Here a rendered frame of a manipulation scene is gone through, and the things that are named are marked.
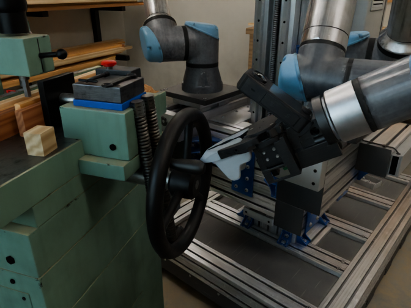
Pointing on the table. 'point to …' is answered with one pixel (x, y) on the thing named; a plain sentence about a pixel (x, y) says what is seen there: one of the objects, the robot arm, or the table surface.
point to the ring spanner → (118, 80)
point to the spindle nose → (13, 17)
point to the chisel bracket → (24, 55)
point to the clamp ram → (55, 96)
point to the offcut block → (40, 140)
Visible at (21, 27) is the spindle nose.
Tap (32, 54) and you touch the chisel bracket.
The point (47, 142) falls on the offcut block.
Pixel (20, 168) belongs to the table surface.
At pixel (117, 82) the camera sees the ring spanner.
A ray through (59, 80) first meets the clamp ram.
